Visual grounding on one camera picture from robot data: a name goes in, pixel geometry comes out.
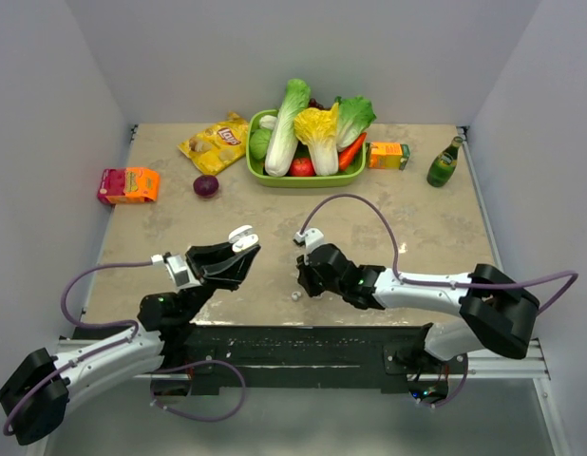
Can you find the white garlic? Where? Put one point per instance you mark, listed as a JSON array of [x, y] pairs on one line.
[[267, 122]]

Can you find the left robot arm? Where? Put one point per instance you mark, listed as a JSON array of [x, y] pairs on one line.
[[45, 387]]

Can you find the green Perrier glass bottle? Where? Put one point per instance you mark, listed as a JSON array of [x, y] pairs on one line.
[[444, 165]]

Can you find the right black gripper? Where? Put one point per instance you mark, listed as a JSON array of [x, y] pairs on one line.
[[304, 278]]

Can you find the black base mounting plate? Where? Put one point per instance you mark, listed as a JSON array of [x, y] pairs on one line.
[[294, 357]]

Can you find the white square charging case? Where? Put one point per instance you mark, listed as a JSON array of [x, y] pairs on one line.
[[243, 238]]

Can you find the yellow Lays chips bag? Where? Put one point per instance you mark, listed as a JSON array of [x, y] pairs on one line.
[[218, 146]]

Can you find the purple red onion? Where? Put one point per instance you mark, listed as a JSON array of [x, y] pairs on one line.
[[205, 186]]

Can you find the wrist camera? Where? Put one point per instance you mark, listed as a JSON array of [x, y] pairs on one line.
[[310, 239], [180, 272]]

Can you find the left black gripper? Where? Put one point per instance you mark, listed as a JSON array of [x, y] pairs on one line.
[[226, 273]]

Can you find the dark red grapes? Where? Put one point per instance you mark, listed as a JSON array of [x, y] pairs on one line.
[[315, 104]]

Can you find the orange pink snack box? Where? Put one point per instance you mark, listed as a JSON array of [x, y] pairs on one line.
[[128, 185]]

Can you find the round green cabbage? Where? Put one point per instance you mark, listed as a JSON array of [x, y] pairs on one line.
[[259, 143]]

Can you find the green leafy cabbage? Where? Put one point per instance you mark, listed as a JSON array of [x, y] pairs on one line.
[[355, 116]]

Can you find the orange juice carton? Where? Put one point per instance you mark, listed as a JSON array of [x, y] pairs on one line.
[[388, 155]]

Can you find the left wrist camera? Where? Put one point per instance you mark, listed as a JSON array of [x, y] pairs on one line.
[[180, 272]]

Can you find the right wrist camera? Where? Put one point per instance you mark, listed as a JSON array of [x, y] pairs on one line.
[[310, 239]]

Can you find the orange carrot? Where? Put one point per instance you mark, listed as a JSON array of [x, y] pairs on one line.
[[347, 155]]

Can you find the green napa cabbage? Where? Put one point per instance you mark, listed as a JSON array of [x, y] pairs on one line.
[[283, 142]]

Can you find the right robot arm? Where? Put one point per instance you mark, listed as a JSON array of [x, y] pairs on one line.
[[492, 311]]

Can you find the red apple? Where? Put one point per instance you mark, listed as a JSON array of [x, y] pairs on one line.
[[301, 168]]

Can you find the yellow napa cabbage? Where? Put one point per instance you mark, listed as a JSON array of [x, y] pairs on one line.
[[317, 130]]

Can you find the green plastic basket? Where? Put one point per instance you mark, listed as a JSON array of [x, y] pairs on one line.
[[256, 168]]

